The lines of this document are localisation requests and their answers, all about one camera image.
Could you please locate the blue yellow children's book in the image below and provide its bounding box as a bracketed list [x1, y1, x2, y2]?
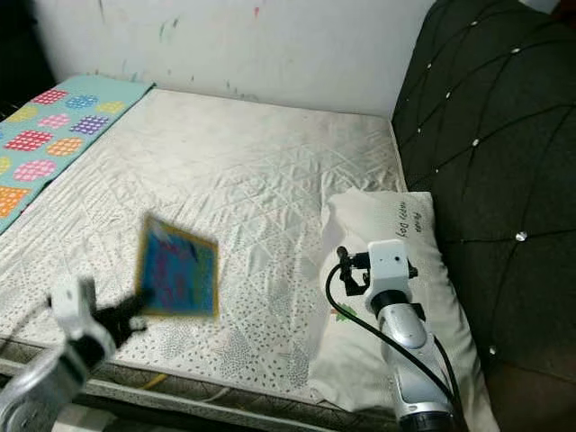
[135, 211, 221, 320]

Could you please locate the white printed pillow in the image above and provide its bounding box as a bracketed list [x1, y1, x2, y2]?
[306, 187, 500, 432]

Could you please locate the white quilted mattress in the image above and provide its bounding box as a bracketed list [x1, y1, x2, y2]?
[0, 87, 442, 428]

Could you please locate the black tufted headboard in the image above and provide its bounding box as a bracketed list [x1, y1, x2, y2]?
[391, 0, 576, 432]

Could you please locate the teal colourful patterned mat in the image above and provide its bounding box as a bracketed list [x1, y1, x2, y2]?
[0, 75, 154, 221]

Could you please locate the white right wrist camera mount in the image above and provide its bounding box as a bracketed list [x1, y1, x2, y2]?
[366, 238, 415, 307]

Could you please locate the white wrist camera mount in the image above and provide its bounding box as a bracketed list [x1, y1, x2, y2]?
[366, 238, 415, 307]
[49, 274, 113, 347]

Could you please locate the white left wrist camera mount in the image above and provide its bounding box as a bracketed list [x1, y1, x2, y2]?
[49, 274, 113, 347]

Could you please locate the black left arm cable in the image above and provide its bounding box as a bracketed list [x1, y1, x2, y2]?
[9, 297, 57, 347]

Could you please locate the dark bed frame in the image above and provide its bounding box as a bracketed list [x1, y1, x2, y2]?
[54, 369, 415, 432]

